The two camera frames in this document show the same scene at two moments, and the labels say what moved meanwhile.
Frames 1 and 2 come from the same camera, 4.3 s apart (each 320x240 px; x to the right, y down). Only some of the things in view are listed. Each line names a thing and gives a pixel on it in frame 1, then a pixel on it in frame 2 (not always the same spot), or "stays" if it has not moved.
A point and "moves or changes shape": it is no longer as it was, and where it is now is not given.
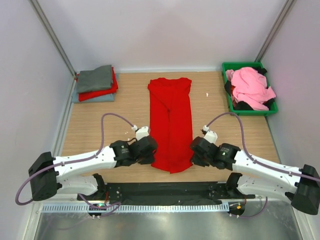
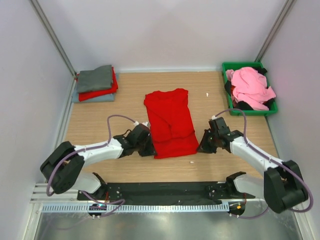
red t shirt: (171, 113) moves or changes shape
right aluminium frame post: (288, 7) stays
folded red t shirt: (84, 96) stays
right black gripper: (195, 159) to (204, 147)
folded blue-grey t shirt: (107, 98) stays
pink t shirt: (250, 88) stays
